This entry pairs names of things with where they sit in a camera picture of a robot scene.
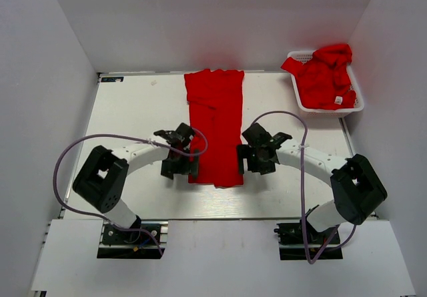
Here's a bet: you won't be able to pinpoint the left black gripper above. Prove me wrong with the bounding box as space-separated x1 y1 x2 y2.
161 145 199 179

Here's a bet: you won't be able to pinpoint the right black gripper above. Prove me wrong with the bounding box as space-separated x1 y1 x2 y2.
236 144 277 176

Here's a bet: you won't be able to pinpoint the red t shirt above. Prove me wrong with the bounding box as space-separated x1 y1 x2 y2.
184 69 244 188

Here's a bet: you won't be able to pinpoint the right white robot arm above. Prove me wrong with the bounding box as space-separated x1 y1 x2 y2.
237 123 388 243

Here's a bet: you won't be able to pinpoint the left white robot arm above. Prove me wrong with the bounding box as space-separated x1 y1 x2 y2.
72 123 207 243

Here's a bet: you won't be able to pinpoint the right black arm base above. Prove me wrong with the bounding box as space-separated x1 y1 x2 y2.
274 222 343 261

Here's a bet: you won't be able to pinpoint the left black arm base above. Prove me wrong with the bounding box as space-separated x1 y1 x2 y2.
97 221 168 260

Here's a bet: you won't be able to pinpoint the red t shirts in basket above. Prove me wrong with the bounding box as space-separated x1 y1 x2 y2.
281 43 356 110

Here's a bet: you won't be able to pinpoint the white plastic basket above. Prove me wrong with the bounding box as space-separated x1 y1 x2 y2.
287 50 364 118

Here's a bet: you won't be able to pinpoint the blue table label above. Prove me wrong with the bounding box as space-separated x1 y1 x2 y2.
101 77 124 83

